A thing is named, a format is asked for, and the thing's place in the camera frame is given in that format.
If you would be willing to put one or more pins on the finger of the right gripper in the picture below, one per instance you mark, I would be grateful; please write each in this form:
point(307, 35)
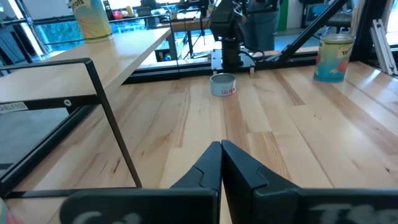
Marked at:
point(231, 20)
point(218, 20)

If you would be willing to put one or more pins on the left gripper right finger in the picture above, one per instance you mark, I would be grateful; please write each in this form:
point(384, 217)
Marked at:
point(248, 186)

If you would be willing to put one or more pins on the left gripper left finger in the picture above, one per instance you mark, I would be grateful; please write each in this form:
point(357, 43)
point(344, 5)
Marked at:
point(199, 199)

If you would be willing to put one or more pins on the salmon can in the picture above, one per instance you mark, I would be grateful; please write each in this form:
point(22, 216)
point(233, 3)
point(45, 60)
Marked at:
point(222, 88)

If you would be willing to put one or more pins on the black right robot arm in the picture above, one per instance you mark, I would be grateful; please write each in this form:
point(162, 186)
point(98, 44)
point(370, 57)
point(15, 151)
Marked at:
point(231, 53)

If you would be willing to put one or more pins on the background wooden desk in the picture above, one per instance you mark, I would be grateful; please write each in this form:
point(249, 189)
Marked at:
point(186, 24)

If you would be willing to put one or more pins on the green bin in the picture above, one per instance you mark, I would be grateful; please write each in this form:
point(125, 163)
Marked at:
point(283, 15)

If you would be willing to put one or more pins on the computer with lit fans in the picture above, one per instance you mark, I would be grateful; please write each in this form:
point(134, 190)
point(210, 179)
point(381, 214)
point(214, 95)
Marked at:
point(161, 56)

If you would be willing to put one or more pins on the black office chair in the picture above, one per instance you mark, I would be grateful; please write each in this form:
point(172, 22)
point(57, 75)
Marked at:
point(339, 20)

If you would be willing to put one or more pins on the tall carrots can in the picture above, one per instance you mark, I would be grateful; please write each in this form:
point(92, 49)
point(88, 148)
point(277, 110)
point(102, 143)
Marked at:
point(93, 21)

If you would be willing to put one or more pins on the silver aluminium extrusion bar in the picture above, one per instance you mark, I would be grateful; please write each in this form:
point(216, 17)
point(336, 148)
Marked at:
point(384, 46)

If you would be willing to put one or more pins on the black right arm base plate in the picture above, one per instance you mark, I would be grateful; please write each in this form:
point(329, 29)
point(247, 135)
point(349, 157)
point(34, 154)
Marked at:
point(217, 63)

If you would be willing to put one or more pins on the black aluminium table frame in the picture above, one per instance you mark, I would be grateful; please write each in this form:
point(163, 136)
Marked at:
point(155, 74)

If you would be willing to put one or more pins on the wooden shelf black metal frame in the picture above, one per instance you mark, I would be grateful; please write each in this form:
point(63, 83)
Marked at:
point(93, 62)

